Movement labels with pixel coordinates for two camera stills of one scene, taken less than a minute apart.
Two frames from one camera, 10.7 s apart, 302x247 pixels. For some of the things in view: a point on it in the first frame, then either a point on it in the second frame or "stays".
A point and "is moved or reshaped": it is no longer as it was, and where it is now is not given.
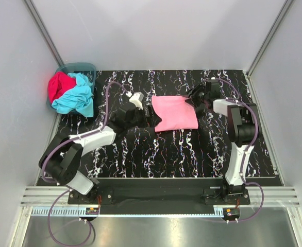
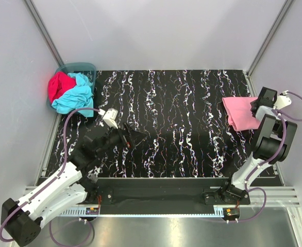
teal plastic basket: [88, 69] stays
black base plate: [160, 196] stays
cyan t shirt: [79, 99] stays
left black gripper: [154, 119] to [135, 137]
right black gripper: [197, 89] to [253, 102]
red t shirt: [59, 84] stays
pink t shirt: [175, 113] is moved or reshaped
